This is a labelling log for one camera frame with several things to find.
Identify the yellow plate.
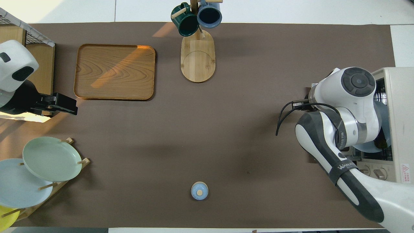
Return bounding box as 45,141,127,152
0,205,20,231

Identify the cream toaster oven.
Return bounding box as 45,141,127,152
353,67,414,184

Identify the brown table mat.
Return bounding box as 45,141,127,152
0,22,413,228

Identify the wooden plate rack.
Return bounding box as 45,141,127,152
0,138,91,222

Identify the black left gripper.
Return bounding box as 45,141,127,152
31,92,78,116

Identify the pale green plate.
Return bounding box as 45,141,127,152
22,136,82,182

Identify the wooden serving tray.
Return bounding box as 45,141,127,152
73,44,156,101

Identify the wooden mug tree stand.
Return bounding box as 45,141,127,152
171,0,223,83

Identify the light blue ridged plate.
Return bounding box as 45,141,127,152
353,100,392,153

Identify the light blue racked plate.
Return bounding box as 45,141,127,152
0,158,54,209

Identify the dark green mug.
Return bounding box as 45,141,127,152
170,3,200,37

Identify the blue mug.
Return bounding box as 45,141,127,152
197,0,223,28

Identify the wooden shelf wire basket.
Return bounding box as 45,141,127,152
0,7,55,123

